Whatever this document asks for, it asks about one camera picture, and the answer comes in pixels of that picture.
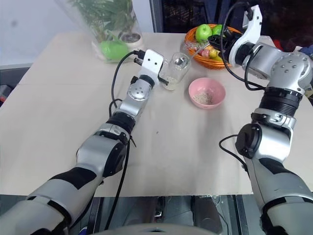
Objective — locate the metal spoon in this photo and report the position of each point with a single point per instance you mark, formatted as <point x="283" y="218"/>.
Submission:
<point x="199" y="50"/>

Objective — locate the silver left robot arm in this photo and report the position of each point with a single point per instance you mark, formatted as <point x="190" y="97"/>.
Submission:
<point x="97" y="151"/>

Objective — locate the blue cloth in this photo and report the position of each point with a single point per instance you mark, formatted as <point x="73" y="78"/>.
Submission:
<point x="306" y="50"/>

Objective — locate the orange woven fruit basket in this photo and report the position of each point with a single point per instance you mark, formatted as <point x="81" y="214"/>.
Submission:
<point x="207" y="63"/>

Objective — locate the yellow fruit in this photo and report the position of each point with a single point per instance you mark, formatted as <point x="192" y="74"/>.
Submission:
<point x="216" y="55"/>

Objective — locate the oatmeal in glass mug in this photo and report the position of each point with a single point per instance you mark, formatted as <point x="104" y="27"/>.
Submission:
<point x="170" y="79"/>

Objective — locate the oatmeal in pink bowl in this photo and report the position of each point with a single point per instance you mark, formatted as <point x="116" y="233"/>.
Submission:
<point x="203" y="98"/>

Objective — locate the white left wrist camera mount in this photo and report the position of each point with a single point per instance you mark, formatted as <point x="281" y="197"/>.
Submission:
<point x="152" y="62"/>

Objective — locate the grey robot torso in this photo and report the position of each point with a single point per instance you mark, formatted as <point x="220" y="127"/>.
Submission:
<point x="146" y="229"/>

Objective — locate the clear plastic plant sleeve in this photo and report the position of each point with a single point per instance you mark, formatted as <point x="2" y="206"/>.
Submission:
<point x="80" y="19"/>

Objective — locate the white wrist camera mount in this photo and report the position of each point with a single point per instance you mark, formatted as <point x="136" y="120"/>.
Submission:
<point x="252" y="31"/>
<point x="152" y="62"/>

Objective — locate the white plant pot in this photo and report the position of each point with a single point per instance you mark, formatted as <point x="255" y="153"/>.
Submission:
<point x="133" y="41"/>

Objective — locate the green potted plant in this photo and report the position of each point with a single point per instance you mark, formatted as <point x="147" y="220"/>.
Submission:
<point x="107" y="14"/>

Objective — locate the pink fruit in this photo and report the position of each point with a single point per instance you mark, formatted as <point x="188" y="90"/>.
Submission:
<point x="205" y="52"/>

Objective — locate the clear glass jar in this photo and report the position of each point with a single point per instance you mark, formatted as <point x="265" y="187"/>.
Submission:
<point x="179" y="73"/>

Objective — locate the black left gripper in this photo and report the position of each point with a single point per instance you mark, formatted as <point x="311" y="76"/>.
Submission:
<point x="161" y="71"/>

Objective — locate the dark rounded shape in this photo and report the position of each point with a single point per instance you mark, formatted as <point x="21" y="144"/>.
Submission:
<point x="207" y="215"/>

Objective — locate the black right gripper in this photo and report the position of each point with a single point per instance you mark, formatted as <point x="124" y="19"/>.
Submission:
<point x="230" y="40"/>

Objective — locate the small green apple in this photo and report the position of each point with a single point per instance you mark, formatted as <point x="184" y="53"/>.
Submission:
<point x="217" y="30"/>

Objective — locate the pink bowl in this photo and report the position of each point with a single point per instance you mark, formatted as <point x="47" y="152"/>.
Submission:
<point x="215" y="85"/>

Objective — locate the large green apple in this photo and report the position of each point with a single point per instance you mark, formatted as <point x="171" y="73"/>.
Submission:
<point x="203" y="32"/>

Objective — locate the bright green plastic object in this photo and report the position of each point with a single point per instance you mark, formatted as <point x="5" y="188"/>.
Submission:
<point x="113" y="50"/>

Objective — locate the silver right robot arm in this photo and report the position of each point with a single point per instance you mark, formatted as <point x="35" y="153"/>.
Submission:
<point x="274" y="147"/>

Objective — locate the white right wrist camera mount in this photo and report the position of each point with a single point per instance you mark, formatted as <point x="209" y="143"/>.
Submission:
<point x="252" y="31"/>

